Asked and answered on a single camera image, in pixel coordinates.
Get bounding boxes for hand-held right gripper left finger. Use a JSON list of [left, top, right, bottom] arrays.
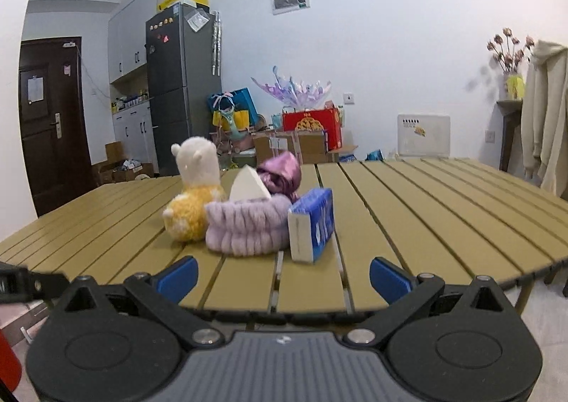
[[53, 256, 225, 350]]

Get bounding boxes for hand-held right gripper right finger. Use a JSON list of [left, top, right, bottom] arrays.
[[344, 256, 511, 347]]

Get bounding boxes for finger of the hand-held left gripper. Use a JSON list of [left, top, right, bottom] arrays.
[[0, 261, 71, 304]]

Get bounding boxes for purple fluffy headband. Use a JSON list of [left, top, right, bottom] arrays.
[[204, 194, 294, 257]]

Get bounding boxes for white and yellow alpaca plush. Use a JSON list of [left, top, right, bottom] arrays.
[[162, 136, 227, 244]]

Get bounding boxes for blue tissue packet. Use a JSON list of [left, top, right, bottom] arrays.
[[288, 188, 334, 264]]

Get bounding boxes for white triangular sponge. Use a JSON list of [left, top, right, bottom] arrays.
[[228, 164, 272, 201]]

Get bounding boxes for open cardboard box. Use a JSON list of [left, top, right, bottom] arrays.
[[91, 142, 155, 185]]

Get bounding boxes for dark brown door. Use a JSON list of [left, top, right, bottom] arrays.
[[18, 36, 96, 217]]

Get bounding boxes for green cooler box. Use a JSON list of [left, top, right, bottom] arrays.
[[231, 150, 258, 169]]

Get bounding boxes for pink satin pouch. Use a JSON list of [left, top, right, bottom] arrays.
[[256, 151, 302, 203]]

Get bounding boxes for large taped cardboard box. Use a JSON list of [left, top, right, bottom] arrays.
[[253, 130, 331, 165]]

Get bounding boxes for white lower cabinet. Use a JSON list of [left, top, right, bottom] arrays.
[[112, 102, 158, 172]]

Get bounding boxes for white cabinet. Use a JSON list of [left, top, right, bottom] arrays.
[[108, 0, 180, 84], [112, 102, 158, 172]]

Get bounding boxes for red gift box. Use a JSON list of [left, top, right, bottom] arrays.
[[282, 107, 343, 151]]

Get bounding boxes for yellow gift bag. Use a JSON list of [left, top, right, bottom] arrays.
[[213, 109, 251, 130]]

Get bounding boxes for row of small bottles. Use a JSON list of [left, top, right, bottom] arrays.
[[110, 91, 149, 113]]

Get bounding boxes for blue gift bag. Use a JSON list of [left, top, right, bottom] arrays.
[[208, 88, 258, 127]]

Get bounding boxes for grey refrigerator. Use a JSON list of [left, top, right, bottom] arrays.
[[145, 2, 223, 176]]

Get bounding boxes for dark wooden side table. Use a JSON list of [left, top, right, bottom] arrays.
[[496, 99, 524, 173]]

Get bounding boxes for iridescent paper bouquet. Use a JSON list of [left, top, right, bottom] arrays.
[[251, 65, 333, 112]]

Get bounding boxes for cream hooded jacket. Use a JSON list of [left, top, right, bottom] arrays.
[[520, 40, 568, 201]]

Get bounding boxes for dried flowers in vase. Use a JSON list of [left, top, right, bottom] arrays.
[[487, 28, 535, 101]]

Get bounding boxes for silver tinsel strip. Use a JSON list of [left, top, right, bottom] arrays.
[[211, 10, 222, 76]]

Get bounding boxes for white upper cabinet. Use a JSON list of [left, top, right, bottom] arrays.
[[108, 0, 180, 84]]

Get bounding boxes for clear plastic pouch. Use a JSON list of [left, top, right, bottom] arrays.
[[185, 9, 210, 33]]

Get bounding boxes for yellow flat box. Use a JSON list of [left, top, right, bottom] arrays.
[[155, 0, 211, 14]]

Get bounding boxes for white wall panel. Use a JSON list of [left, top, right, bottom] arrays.
[[397, 114, 451, 158]]

